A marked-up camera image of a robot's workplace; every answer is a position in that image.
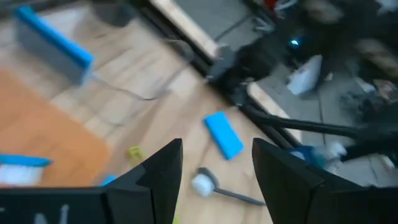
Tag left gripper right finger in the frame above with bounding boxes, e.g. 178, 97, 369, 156
251, 138, 398, 224

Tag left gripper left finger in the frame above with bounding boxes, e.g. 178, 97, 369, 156
0, 138, 183, 224

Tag blue sponge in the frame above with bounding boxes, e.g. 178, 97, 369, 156
203, 111, 246, 161
289, 144, 326, 169
14, 5, 95, 86
99, 173, 118, 188

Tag grey dish brush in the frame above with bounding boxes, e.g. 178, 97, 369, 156
190, 167, 267, 207

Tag blue dish brush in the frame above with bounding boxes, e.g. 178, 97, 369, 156
0, 153, 53, 187

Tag orange translucent plastic bin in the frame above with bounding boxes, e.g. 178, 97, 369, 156
0, 70, 110, 187

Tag clear plastic bin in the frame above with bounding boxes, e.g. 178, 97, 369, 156
9, 0, 195, 102

